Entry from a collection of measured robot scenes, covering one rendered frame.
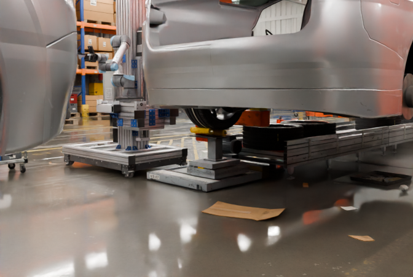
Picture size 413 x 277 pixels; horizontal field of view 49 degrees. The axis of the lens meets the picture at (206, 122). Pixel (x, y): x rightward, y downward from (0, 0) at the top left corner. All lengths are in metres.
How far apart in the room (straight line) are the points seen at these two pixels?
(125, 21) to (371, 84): 3.21
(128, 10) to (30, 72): 3.94
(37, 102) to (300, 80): 1.65
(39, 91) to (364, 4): 1.82
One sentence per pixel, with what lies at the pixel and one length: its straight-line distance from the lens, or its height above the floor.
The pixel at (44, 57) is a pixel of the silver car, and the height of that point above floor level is 0.99.
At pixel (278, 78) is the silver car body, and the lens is 2.65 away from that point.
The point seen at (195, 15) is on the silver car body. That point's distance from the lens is 4.04.
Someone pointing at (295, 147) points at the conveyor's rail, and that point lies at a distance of 4.69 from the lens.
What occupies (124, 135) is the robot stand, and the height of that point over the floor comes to 0.38.
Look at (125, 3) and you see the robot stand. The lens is 5.21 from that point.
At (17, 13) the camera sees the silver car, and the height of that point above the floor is 1.09.
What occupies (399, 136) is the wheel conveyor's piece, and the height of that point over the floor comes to 0.22.
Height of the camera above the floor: 0.91
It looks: 4 degrees down
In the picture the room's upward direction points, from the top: straight up
